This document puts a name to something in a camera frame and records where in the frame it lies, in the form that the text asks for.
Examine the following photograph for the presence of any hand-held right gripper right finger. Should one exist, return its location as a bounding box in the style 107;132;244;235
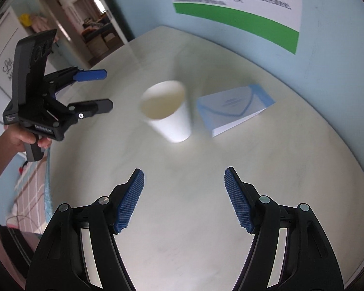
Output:
224;167;345;291

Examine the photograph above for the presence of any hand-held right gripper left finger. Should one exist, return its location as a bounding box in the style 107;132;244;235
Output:
25;168;145;291

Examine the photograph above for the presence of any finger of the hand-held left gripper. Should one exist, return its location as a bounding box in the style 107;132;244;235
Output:
53;98;114;122
43;66;108;94

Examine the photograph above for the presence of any white paper cup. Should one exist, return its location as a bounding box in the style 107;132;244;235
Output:
140;80;192;143

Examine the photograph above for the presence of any person's left hand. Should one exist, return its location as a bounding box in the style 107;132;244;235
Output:
1;125;53;153

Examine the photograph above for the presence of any cardboard box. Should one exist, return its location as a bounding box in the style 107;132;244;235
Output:
92;38;108;56
102;32;116;49

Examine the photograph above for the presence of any white printed wardrobe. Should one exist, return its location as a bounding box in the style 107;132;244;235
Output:
0;8;61;140

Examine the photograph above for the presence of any pink hanging garment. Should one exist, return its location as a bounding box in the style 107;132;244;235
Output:
31;14;60;41

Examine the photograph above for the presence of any blue white paper packet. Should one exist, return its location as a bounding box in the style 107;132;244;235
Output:
196;83;276;138

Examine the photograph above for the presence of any person's clothing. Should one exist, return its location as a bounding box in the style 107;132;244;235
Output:
0;224;41;279

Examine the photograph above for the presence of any beige door frame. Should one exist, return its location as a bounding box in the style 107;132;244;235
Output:
38;0;137;70

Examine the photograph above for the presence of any black cable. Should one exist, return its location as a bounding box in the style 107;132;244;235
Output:
6;214;47;228

